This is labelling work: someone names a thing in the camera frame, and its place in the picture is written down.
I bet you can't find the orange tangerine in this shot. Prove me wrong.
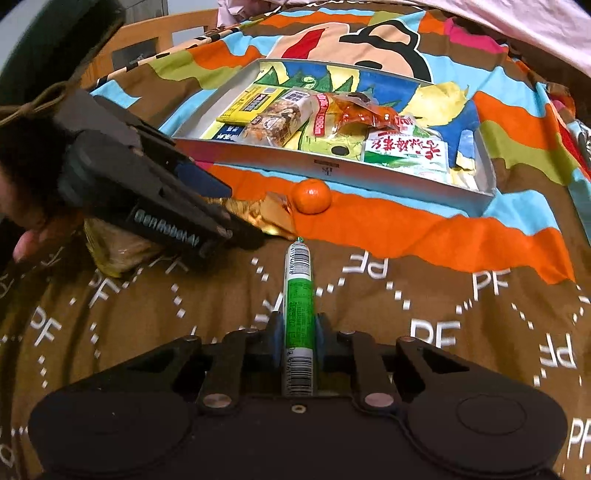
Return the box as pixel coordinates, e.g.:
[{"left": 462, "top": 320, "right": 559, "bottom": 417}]
[{"left": 292, "top": 179, "right": 332, "bottom": 216}]

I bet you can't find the brown cord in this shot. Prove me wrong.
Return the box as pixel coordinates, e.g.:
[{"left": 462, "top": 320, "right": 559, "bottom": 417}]
[{"left": 0, "top": 79, "right": 81, "bottom": 126}]

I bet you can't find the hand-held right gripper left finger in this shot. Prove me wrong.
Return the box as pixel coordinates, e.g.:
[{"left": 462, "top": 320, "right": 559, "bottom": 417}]
[{"left": 154, "top": 311, "right": 283, "bottom": 412}]

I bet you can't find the person's left hand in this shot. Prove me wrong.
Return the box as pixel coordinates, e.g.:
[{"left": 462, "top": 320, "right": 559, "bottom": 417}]
[{"left": 11, "top": 216, "right": 87, "bottom": 265}]

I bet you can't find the yellow snack packet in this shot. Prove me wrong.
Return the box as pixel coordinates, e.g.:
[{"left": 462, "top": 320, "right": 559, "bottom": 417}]
[{"left": 217, "top": 85, "right": 288, "bottom": 126}]

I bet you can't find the clear nut bar packet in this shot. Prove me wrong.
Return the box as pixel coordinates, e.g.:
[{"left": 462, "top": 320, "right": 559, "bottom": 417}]
[{"left": 242, "top": 89, "right": 317, "bottom": 150}]

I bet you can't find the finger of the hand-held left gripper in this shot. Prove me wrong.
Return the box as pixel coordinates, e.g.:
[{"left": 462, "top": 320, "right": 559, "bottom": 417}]
[
  {"left": 137, "top": 124, "right": 234, "bottom": 199},
  {"left": 202, "top": 198, "right": 269, "bottom": 252}
]

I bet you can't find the clear yellow-edged snack packet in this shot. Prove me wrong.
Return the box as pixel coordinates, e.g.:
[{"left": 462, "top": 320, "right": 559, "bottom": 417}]
[{"left": 83, "top": 217, "right": 163, "bottom": 279}]

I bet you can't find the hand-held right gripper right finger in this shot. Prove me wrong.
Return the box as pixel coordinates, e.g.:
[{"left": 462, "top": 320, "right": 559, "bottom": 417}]
[{"left": 314, "top": 311, "right": 467, "bottom": 412}]

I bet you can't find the colourful printed metal tray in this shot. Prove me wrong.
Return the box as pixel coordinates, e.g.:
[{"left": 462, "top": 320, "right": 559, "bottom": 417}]
[{"left": 173, "top": 58, "right": 498, "bottom": 219}]

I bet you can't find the orange red-label snack packet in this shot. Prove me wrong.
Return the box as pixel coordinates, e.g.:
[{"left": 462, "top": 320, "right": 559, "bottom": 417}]
[{"left": 309, "top": 91, "right": 417, "bottom": 140}]

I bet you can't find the pink cloth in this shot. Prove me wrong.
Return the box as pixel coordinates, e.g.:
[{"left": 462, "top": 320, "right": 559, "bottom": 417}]
[
  {"left": 216, "top": 0, "right": 288, "bottom": 25},
  {"left": 416, "top": 0, "right": 591, "bottom": 75}
]

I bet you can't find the person's left forearm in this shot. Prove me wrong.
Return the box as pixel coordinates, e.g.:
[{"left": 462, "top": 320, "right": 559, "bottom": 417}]
[{"left": 0, "top": 0, "right": 126, "bottom": 223}]

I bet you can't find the green sausage stick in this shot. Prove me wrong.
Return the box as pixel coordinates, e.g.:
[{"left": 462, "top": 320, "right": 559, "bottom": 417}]
[{"left": 281, "top": 237, "right": 317, "bottom": 399}]

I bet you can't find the white green snack packet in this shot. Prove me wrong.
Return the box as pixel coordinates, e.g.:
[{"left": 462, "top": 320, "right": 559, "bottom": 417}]
[{"left": 362, "top": 134, "right": 452, "bottom": 186}]

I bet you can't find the brown patterned fabric strip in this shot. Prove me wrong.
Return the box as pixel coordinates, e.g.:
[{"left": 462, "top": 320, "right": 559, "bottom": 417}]
[{"left": 91, "top": 23, "right": 246, "bottom": 92}]

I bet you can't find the gold foil snack packet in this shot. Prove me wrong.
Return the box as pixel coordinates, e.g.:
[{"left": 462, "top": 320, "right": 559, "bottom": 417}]
[{"left": 203, "top": 191, "right": 299, "bottom": 241}]

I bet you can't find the blue white snack box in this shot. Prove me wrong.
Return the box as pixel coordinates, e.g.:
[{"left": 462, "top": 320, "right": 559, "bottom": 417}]
[{"left": 213, "top": 122, "right": 248, "bottom": 142}]

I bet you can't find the colourful printed blanket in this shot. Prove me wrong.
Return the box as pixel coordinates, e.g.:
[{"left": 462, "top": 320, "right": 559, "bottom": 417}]
[{"left": 0, "top": 4, "right": 591, "bottom": 480}]

